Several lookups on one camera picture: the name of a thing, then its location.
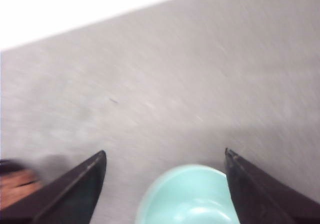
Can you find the mint green ceramic bowl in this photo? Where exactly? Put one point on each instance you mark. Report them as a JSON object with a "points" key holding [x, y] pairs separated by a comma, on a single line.
{"points": [[188, 194]]}

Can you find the pile of brown beef pieces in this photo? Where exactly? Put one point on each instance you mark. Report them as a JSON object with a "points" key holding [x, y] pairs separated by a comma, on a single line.
{"points": [[17, 185]]}

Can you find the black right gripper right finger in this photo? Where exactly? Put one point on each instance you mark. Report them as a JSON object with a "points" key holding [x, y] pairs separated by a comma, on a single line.
{"points": [[259, 198]]}

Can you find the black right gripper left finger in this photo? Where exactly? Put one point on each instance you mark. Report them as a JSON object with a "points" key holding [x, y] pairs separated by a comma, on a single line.
{"points": [[70, 198]]}

